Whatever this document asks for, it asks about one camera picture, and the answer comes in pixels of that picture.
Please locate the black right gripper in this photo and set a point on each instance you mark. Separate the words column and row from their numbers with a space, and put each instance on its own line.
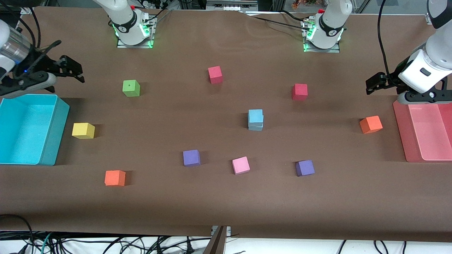
column 41, row 64

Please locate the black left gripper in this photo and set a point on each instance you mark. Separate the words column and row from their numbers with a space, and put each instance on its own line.
column 391, row 80

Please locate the light blue foam block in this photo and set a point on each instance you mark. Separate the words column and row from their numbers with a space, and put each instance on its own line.
column 255, row 115
column 255, row 127

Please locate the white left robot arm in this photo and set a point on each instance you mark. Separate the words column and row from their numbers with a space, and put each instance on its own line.
column 423, row 72

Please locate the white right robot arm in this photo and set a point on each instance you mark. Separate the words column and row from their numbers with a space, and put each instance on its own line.
column 123, row 21

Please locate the orange foam block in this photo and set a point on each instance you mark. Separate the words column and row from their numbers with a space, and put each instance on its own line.
column 114, row 177
column 370, row 124

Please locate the yellow foam block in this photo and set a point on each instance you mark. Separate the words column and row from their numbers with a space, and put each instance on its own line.
column 83, row 129

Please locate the green foam block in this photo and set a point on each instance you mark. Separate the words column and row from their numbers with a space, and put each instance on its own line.
column 130, row 88

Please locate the pink plastic bin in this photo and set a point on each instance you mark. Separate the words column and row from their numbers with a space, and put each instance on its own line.
column 427, row 134

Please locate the aluminium profile corner piece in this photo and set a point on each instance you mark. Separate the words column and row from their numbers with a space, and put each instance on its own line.
column 27, row 10

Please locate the red foam block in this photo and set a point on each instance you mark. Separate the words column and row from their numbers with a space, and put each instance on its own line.
column 215, row 74
column 299, row 91

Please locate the cyan plastic bin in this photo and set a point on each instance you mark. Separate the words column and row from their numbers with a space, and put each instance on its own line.
column 24, row 130

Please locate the white power strip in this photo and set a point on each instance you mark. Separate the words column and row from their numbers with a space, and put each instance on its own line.
column 155, row 3

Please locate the orange red object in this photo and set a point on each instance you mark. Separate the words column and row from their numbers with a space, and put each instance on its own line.
column 300, row 2

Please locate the purple foam block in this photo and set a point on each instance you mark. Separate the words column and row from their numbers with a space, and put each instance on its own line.
column 191, row 157
column 304, row 167

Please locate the pink foam block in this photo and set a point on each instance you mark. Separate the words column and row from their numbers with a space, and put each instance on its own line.
column 241, row 164

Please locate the brown table cloth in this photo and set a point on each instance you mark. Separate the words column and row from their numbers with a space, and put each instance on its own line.
column 226, row 204

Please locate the dark table leg beam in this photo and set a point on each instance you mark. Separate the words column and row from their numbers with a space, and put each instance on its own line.
column 216, row 245

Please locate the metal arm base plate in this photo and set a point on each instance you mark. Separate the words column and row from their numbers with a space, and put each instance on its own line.
column 323, row 50
column 136, row 47

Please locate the grey aluminium frame bar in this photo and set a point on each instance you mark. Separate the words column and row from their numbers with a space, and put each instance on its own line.
column 231, row 5

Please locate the metal table bracket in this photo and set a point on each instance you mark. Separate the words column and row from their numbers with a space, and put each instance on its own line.
column 228, row 231

